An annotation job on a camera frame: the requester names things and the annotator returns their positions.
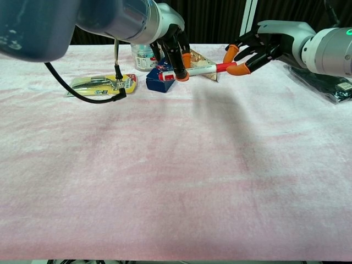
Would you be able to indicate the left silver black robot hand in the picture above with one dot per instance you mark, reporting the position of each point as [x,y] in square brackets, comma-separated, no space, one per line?
[170,24]

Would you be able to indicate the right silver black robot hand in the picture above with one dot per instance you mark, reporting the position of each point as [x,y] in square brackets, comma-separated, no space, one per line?
[286,33]

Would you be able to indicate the white marker pen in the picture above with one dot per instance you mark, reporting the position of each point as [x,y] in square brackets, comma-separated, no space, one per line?
[200,71]

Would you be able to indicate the red marker cap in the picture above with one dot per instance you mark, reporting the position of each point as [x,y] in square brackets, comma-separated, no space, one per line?
[226,66]

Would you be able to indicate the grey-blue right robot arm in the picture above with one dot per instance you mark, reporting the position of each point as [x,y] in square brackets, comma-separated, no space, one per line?
[330,52]

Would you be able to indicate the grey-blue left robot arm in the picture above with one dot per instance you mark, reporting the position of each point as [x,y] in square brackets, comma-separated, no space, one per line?
[41,22]

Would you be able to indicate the black pleated curtain panel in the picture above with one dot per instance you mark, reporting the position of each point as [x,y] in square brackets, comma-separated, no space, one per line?
[214,22]
[291,11]

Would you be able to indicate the clear plastic jar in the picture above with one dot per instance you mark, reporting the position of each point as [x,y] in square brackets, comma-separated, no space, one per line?
[143,59]

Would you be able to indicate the beige printed snack packet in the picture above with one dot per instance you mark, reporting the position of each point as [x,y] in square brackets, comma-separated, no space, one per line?
[202,61]

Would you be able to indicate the dark blue printed box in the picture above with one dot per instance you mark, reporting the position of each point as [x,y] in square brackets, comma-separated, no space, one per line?
[159,85]

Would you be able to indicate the bagged black gloves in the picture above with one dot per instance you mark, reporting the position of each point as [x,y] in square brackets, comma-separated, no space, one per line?
[324,85]

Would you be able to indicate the yellow carded tool package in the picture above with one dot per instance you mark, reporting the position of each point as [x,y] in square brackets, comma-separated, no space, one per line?
[88,85]

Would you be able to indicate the pink fleece table cloth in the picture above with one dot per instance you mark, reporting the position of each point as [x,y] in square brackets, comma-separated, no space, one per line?
[165,165]

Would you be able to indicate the white partition frame post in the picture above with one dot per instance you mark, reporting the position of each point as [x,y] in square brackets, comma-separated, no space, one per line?
[248,16]

